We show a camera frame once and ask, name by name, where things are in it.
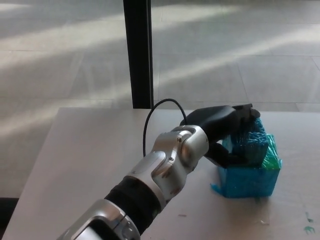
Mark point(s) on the small blue cube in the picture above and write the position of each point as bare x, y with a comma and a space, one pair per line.
247, 145

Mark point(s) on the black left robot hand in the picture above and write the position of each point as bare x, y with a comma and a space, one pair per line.
220, 127

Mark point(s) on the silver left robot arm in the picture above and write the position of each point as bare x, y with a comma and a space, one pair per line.
150, 180

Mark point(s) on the big blue wrapped cube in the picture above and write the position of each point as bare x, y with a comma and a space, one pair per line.
246, 182

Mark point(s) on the black window frame post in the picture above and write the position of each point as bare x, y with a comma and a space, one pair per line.
140, 52

